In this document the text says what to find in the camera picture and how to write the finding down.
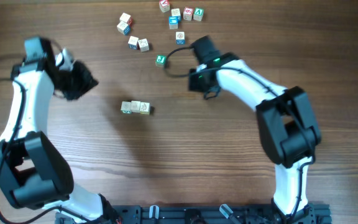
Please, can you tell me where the plain white picture block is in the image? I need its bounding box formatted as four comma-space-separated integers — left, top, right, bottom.
121, 101, 132, 114

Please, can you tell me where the green-sided picture block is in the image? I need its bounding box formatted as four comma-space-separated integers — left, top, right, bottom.
139, 102, 151, 114

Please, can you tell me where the red V block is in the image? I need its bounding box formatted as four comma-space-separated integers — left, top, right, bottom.
130, 101, 141, 113

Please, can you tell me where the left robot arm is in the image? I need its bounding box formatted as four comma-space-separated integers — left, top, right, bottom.
0, 37, 122, 223

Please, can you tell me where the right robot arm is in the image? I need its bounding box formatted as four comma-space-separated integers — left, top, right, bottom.
189, 36, 321, 223

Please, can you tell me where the green J letter block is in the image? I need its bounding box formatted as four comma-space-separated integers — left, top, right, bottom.
155, 55, 167, 67

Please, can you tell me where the blue D letter block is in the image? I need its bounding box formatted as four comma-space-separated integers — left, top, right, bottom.
175, 32, 185, 45

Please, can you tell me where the blue-topped block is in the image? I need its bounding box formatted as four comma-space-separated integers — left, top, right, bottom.
168, 16, 178, 29

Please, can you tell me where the green V block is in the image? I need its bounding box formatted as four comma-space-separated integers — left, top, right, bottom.
193, 7, 204, 21

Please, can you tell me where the blue-sided picture block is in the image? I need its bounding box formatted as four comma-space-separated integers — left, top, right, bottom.
171, 8, 181, 22

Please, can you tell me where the green-sided Z block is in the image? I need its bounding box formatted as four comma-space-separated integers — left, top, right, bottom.
138, 39, 150, 52

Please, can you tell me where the red 6 block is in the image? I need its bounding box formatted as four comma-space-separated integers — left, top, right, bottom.
183, 7, 194, 21

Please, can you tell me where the blue P letter block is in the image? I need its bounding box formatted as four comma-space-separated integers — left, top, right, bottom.
128, 36, 139, 50

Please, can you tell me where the blue-sided white block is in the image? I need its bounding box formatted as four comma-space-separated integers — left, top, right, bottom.
117, 21, 131, 35

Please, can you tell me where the red-sided white block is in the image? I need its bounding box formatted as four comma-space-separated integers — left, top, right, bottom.
119, 12, 133, 26

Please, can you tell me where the red A top block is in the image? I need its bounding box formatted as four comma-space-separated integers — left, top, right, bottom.
158, 0, 170, 13

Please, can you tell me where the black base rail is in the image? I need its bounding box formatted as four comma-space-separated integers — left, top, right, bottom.
114, 203, 333, 224

